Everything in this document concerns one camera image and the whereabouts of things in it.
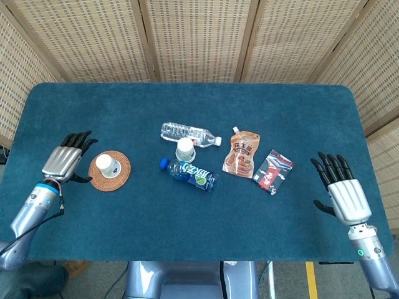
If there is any blue label drink bottle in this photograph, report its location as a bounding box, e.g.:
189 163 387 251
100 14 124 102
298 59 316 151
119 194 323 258
160 158 219 194

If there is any dark green clothing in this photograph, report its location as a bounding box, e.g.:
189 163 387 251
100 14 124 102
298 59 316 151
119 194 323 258
0 263 69 299

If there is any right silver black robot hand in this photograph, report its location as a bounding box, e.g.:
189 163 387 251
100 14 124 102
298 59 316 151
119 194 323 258
310 151 373 225

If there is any silver blue robot torso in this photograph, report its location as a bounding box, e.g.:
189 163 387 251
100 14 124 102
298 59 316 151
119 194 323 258
124 260 259 299

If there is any clear plastic water bottle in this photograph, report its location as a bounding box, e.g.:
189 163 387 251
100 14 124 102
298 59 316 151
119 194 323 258
160 121 223 148

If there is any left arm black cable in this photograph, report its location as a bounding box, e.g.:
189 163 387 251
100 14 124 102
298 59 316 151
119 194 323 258
0 183 66 253

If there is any black red snack box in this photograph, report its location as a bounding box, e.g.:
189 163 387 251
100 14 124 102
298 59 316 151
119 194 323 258
252 149 296 196

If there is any tan brown shoe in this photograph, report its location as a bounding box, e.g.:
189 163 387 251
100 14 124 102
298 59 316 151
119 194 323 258
62 260 90 280

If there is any yellow floor tape strip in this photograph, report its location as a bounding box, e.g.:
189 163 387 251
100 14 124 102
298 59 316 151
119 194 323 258
305 261 319 299

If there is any teal blue table mat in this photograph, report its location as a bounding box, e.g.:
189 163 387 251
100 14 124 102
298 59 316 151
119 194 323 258
0 82 394 262

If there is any white paper cup leaf print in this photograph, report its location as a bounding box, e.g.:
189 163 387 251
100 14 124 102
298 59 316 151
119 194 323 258
95 153 122 179
175 138 196 163

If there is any woven bamboo screen panel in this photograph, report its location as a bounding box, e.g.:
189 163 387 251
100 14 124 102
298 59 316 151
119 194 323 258
314 0 399 135
140 0 259 83
0 0 65 147
236 0 375 84
364 118 399 231
6 0 156 83

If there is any orange spouted snack pouch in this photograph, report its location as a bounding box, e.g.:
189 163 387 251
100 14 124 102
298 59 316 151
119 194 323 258
222 126 262 179

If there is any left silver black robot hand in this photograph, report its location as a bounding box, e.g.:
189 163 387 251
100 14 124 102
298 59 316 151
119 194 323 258
41 130 99 185

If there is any round woven rattan coaster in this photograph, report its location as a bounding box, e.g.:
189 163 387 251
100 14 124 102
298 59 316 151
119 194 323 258
88 150 132 192

